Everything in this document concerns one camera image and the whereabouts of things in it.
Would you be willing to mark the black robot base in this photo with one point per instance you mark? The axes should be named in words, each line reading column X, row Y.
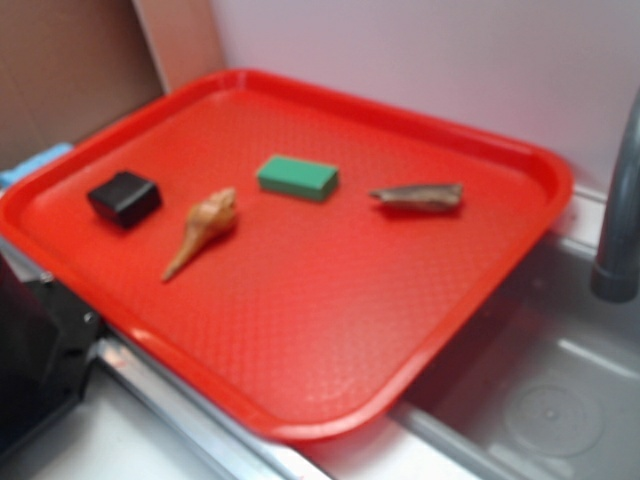
column 48, row 340

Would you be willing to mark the red plastic tray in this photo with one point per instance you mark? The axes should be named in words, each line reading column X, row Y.
column 308, row 319

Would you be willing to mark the green rectangular block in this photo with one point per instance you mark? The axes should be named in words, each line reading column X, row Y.
column 298, row 178

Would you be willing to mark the tan spiral seashell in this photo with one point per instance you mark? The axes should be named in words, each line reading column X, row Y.
column 208, row 220

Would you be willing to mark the black rectangular block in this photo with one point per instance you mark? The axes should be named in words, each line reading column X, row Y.
column 126, row 199

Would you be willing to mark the grey plastic sink basin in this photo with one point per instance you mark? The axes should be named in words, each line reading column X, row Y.
column 542, row 383

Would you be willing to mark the grey metal faucet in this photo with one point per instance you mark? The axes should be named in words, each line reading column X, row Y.
column 615, row 272

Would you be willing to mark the brown cardboard panel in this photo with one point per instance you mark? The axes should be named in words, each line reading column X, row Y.
column 68, row 69

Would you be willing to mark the blue cloth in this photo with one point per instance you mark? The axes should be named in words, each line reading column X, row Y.
column 26, row 167

